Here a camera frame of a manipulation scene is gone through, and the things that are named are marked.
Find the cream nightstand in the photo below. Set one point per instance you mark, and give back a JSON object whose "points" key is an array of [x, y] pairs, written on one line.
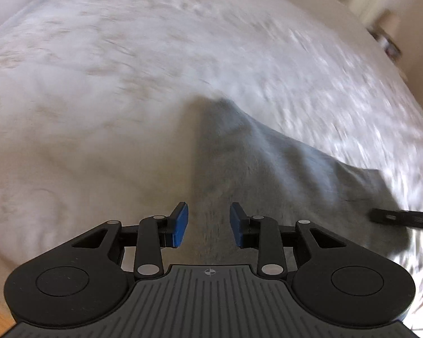
{"points": [[396, 67]]}

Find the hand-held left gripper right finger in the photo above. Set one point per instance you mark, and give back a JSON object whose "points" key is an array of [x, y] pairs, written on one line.
{"points": [[237, 225]]}

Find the grey pants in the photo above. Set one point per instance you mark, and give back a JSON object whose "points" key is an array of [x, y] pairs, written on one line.
{"points": [[268, 169]]}

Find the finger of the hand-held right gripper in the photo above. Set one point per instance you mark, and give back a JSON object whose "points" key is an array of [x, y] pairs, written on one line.
{"points": [[402, 218]]}

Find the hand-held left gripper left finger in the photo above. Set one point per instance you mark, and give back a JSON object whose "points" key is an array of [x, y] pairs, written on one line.
{"points": [[180, 225]]}

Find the white floral bedspread bed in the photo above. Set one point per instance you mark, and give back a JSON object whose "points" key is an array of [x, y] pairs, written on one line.
{"points": [[127, 77]]}

